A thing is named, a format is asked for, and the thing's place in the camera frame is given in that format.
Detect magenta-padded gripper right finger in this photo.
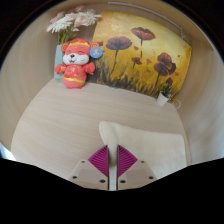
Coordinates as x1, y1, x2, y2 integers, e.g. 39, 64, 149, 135
116, 144, 158, 191

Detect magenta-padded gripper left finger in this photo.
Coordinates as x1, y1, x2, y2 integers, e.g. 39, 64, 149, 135
68, 144, 110, 192

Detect white towel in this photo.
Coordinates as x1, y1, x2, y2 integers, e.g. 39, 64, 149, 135
98, 120, 188, 192

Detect small potted plant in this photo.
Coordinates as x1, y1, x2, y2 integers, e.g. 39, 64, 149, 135
155, 81, 174, 107

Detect red plush toy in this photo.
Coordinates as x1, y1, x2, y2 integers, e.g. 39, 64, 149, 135
54, 37, 104, 90

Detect yellow poppy painting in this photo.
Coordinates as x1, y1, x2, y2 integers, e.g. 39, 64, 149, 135
87, 10, 193, 100

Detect light blue vase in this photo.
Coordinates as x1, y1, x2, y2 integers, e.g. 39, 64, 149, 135
53, 44, 66, 84

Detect pink and white flowers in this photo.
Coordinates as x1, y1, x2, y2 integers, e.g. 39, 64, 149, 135
45, 4, 103, 46

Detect white cable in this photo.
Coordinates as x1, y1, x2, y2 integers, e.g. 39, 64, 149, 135
171, 98, 183, 110

